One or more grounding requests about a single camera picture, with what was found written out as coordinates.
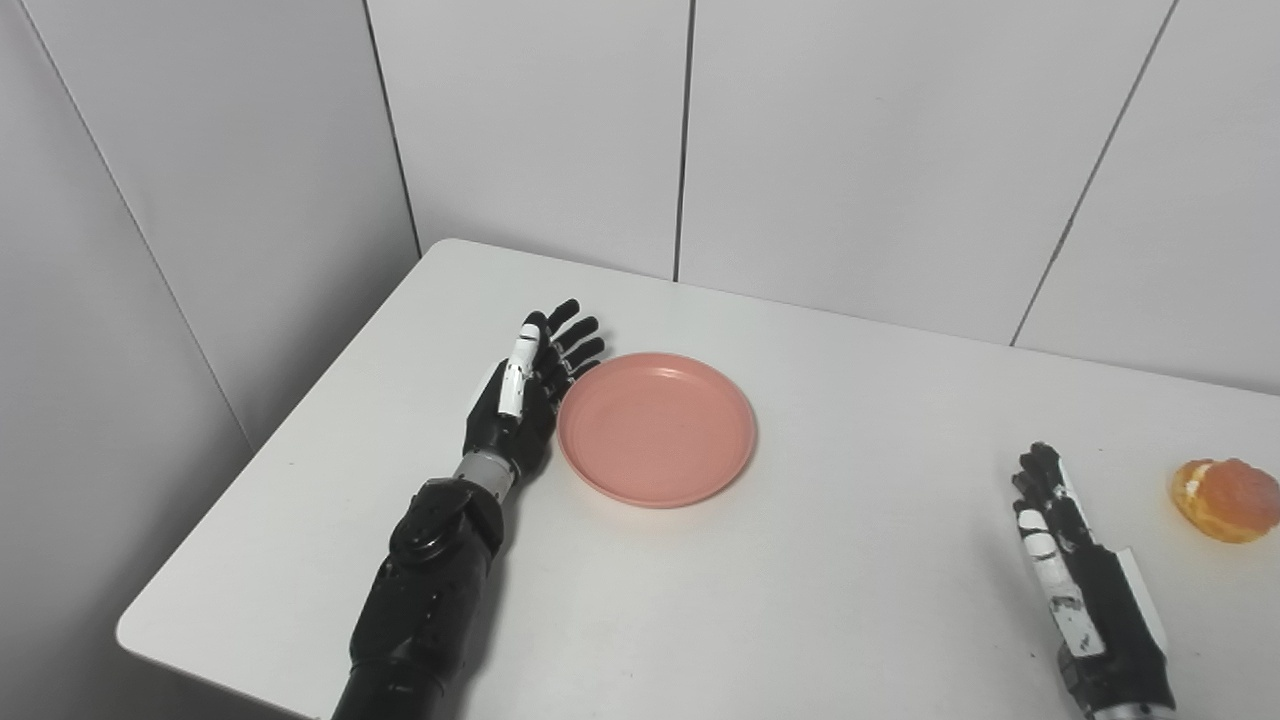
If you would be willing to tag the orange cream puff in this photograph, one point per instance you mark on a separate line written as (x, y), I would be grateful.
(1230, 500)

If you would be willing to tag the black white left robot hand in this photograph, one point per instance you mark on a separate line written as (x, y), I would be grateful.
(500, 430)

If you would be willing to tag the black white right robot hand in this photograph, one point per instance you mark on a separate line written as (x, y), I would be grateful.
(1110, 630)

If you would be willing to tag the pink round plate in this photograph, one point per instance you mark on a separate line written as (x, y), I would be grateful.
(655, 430)

